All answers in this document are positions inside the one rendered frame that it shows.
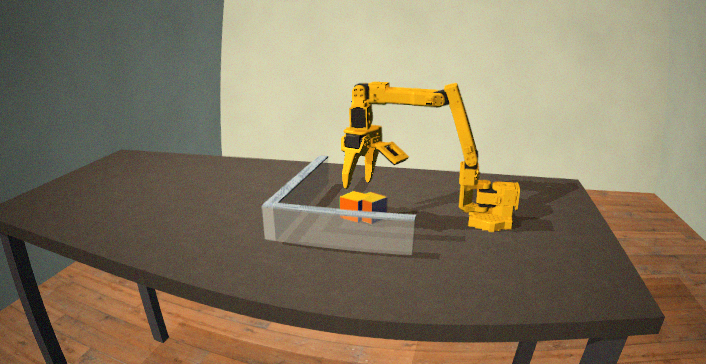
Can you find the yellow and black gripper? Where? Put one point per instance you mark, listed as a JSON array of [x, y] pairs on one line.
[[356, 143]]

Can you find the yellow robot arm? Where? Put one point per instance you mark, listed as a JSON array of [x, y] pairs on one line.
[[501, 196]]

